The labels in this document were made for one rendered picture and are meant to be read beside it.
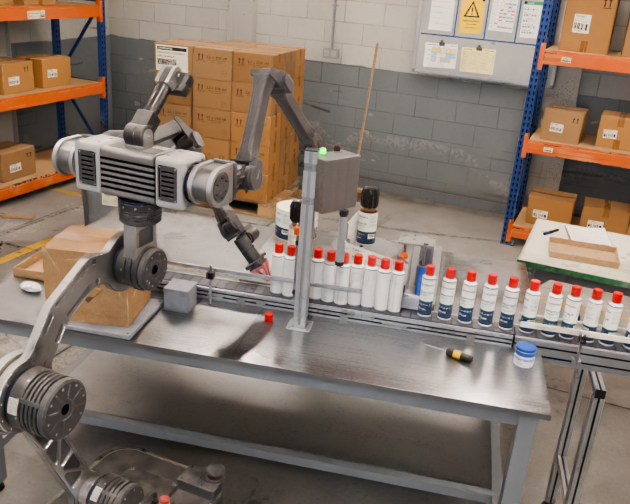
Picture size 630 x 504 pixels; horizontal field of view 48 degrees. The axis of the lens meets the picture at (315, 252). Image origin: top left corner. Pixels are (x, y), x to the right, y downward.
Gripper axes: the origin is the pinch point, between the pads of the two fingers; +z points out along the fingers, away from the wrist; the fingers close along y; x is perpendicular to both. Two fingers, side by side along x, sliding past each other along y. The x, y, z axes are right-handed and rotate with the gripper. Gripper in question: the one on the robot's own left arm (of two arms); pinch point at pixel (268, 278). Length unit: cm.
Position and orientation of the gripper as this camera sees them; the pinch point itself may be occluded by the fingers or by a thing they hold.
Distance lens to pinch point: 278.8
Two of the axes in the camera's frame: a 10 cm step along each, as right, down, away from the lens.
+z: 5.5, 8.1, 2.0
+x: -8.1, 4.6, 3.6
